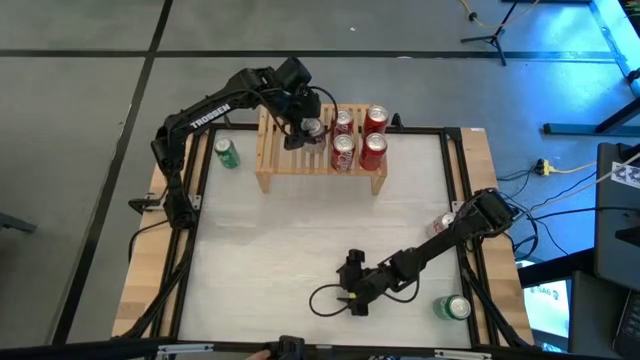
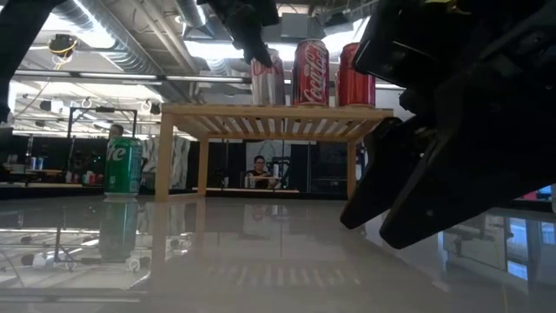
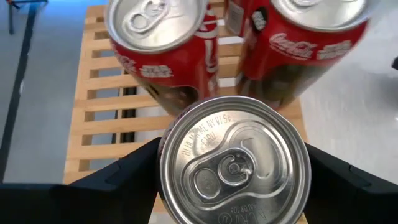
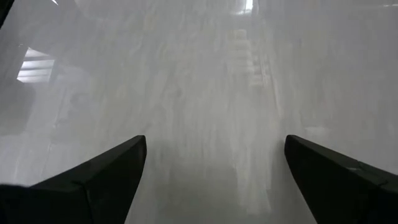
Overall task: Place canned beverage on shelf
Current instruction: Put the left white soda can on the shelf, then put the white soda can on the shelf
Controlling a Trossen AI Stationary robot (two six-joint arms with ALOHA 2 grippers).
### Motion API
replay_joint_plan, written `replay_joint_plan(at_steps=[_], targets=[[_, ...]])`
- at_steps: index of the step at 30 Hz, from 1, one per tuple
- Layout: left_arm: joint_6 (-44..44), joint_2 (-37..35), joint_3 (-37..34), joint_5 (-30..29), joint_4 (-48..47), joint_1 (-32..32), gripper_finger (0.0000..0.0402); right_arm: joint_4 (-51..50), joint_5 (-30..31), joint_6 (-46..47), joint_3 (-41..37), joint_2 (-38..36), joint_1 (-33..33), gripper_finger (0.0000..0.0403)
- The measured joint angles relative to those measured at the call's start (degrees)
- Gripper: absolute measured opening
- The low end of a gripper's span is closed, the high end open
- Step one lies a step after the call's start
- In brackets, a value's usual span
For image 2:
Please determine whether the silver diet cola can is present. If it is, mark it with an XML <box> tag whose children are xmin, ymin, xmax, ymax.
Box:
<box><xmin>250</xmin><ymin>48</ymin><xmax>287</xmax><ymax>106</ymax></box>

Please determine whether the round ceiling device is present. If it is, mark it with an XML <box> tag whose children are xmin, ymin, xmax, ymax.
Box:
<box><xmin>47</xmin><ymin>33</ymin><xmax>79</xmax><ymax>57</ymax></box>

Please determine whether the round silver ventilation duct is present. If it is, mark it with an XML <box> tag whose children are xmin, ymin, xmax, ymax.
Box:
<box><xmin>51</xmin><ymin>0</ymin><xmax>205</xmax><ymax>105</ymax></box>

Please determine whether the red cola can black script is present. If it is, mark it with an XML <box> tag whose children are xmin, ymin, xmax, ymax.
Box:
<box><xmin>337</xmin><ymin>42</ymin><xmax>377</xmax><ymax>108</ymax></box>

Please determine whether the long ceiling light bar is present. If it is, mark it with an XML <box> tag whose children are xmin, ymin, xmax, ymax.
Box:
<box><xmin>12</xmin><ymin>71</ymin><xmax>252</xmax><ymax>84</ymax></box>

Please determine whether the wooden slatted shelf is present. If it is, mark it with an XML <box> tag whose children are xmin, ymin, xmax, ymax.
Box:
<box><xmin>155</xmin><ymin>103</ymin><xmax>394</xmax><ymax>203</ymax></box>

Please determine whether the black and red cola can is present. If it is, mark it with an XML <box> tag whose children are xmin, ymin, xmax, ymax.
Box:
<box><xmin>291</xmin><ymin>38</ymin><xmax>330</xmax><ymax>108</ymax></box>

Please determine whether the white marbled curtain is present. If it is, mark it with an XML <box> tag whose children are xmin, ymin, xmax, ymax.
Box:
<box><xmin>142</xmin><ymin>137</ymin><xmax>191</xmax><ymax>190</ymax></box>

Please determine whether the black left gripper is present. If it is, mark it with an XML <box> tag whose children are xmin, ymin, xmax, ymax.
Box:
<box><xmin>197</xmin><ymin>0</ymin><xmax>281</xmax><ymax>70</ymax></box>

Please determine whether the black rig frame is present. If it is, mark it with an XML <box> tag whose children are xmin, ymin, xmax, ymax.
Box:
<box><xmin>67</xmin><ymin>106</ymin><xmax>139</xmax><ymax>140</ymax></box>

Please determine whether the green soda can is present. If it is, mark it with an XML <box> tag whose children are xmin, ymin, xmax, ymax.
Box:
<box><xmin>103</xmin><ymin>137</ymin><xmax>143</xmax><ymax>199</ymax></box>

